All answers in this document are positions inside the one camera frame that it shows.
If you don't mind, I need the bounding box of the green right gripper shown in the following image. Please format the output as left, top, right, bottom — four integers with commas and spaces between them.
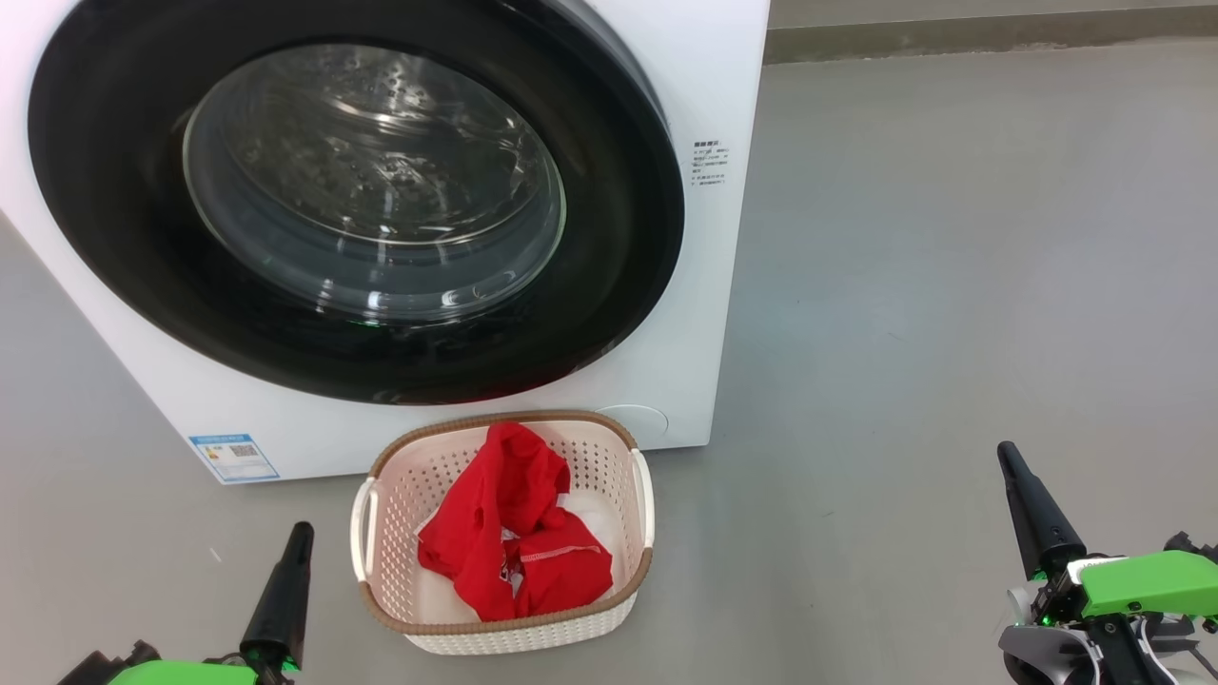
996, 440, 1218, 620

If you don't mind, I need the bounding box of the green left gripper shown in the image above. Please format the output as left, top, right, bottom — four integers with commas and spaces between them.
109, 521, 316, 685

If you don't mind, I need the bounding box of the red garment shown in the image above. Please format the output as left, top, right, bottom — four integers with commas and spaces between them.
417, 421, 615, 622

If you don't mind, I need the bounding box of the black round glass washer door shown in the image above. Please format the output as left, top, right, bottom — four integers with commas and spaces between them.
27, 0, 686, 406

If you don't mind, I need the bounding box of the cream basket with brown rim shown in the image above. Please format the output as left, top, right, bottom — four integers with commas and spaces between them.
349, 410, 657, 656

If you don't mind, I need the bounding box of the white front-load washing machine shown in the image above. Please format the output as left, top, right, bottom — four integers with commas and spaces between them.
0, 0, 772, 486

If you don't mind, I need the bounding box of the blue energy label sticker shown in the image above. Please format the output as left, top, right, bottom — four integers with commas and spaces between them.
187, 434, 281, 483

